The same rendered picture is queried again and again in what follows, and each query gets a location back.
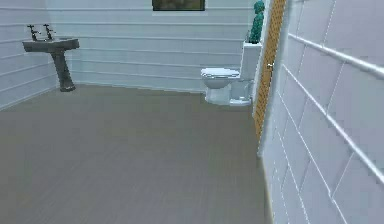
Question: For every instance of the white toilet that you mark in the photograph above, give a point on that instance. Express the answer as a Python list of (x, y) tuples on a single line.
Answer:
[(230, 83)]

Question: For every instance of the teal bust statue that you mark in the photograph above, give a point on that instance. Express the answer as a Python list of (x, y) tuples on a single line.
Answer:
[(257, 25)]

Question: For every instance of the grey pedestal sink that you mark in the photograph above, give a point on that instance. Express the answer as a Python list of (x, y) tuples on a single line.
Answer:
[(60, 60)]

